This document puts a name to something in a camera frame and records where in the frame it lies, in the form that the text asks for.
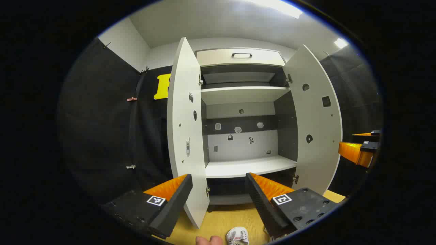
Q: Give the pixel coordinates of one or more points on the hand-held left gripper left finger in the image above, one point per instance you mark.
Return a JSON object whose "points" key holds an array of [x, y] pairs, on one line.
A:
{"points": [[173, 207]]}

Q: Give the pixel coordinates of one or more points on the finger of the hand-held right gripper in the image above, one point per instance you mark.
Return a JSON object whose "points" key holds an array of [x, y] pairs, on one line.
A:
{"points": [[352, 152], [366, 137]]}

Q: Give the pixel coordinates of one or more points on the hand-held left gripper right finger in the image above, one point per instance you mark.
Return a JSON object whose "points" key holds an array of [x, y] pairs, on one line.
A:
{"points": [[260, 204]]}

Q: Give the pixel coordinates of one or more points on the white canvas shoe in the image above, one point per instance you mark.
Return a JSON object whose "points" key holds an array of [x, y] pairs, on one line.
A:
{"points": [[237, 235]]}

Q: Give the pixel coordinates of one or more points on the white shoe cabinet door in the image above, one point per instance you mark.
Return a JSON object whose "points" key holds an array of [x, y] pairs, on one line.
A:
{"points": [[185, 119], [316, 122]]}

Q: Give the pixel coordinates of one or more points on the white cabinet shelf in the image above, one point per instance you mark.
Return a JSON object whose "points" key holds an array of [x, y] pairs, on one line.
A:
{"points": [[242, 94], [245, 166]]}

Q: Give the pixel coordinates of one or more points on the white cabinet drawer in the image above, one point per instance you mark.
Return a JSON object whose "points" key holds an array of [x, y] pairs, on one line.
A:
{"points": [[218, 58]]}

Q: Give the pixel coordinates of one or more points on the small ceiling light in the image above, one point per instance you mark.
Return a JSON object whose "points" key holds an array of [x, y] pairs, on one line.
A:
{"points": [[341, 43]]}

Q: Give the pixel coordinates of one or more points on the black backdrop cloth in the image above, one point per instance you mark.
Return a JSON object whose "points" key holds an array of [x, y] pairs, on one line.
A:
{"points": [[98, 129]]}

